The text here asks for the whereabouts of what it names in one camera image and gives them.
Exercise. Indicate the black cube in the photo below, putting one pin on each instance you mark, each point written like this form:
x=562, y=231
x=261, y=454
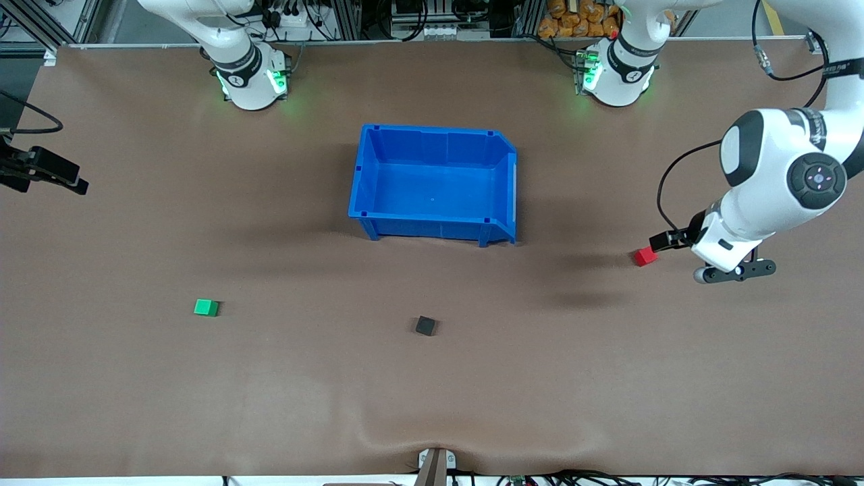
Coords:
x=426, y=326

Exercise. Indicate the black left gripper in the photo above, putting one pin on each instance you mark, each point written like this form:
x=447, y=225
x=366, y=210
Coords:
x=690, y=233

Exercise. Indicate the aluminium camera mount profile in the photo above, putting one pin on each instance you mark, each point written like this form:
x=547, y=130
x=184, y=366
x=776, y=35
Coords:
x=435, y=466

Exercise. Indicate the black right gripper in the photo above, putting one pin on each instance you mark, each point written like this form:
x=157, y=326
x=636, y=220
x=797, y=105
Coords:
x=12, y=169

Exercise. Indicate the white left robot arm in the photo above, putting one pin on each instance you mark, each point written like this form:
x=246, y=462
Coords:
x=769, y=155

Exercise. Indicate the brown table cover mat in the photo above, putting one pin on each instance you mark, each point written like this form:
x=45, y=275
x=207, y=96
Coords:
x=432, y=378

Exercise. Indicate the white power strip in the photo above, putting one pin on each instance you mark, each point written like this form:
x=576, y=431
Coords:
x=289, y=18

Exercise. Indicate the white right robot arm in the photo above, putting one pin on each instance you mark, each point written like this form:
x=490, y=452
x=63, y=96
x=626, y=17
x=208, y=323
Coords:
x=236, y=40

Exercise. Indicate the blue plastic storage bin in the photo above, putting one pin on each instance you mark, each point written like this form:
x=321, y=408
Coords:
x=432, y=189

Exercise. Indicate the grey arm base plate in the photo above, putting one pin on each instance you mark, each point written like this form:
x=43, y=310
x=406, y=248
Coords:
x=579, y=71

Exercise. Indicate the aluminium frame profile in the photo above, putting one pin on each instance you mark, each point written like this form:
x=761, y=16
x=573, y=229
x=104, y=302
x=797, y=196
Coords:
x=57, y=20
x=815, y=42

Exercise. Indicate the green cube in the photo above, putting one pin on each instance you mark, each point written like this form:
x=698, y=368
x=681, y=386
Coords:
x=205, y=307

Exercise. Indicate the red cube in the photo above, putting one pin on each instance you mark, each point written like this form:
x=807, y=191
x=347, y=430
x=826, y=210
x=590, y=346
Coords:
x=644, y=257

